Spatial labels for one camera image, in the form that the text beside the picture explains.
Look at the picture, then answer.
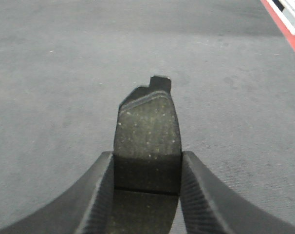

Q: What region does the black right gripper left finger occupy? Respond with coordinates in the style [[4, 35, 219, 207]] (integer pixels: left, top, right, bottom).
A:
[[0, 152, 113, 234]]

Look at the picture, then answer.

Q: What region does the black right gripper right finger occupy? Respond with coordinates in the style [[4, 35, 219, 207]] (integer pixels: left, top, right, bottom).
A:
[[180, 151, 295, 234]]

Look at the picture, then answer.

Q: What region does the brake pad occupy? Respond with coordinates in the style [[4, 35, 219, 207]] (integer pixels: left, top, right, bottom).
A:
[[107, 76, 182, 234]]

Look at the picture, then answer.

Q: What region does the red white conveyor side rail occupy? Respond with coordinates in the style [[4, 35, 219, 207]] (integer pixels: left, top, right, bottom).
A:
[[261, 0, 295, 52]]

